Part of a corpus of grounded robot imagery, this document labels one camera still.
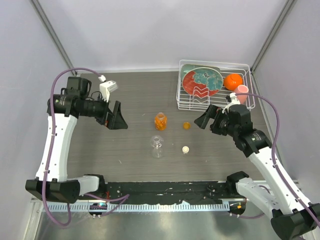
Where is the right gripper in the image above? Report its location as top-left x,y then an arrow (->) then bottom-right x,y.
194,104 -> 239,138

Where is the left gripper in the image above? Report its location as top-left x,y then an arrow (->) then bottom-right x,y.
80,93 -> 128,130

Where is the white bottle cap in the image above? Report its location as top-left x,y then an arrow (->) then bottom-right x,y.
182,146 -> 190,154

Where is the clear bottle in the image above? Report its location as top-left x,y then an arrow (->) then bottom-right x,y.
150,135 -> 164,159

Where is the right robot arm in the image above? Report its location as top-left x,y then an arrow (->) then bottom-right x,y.
194,104 -> 320,240

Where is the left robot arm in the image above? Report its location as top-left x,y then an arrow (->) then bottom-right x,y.
25,76 -> 128,204

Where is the orange bottle cap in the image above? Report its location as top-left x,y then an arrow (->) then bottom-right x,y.
182,122 -> 191,130

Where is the orange filled bottle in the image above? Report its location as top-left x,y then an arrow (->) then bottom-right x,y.
154,112 -> 167,131

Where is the red teal floral plate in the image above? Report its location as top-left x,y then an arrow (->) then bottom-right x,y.
182,67 -> 224,98

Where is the orange bowl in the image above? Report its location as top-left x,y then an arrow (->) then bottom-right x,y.
223,73 -> 243,91

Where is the pink cup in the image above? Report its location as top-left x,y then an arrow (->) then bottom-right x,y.
233,84 -> 249,105

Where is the teal square plate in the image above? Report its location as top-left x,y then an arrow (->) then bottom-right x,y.
180,64 -> 221,80

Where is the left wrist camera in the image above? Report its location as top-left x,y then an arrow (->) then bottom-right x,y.
99,80 -> 118,103

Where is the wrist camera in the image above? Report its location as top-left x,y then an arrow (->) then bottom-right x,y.
222,92 -> 241,114
99,80 -> 118,103

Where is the white wire dish rack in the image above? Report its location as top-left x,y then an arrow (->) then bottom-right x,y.
176,59 -> 254,111

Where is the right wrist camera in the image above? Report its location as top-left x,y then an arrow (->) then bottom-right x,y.
222,92 -> 241,114

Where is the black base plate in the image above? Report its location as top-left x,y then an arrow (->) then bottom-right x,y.
99,181 -> 243,205

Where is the white cable duct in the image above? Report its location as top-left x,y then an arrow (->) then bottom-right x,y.
46,201 -> 231,213

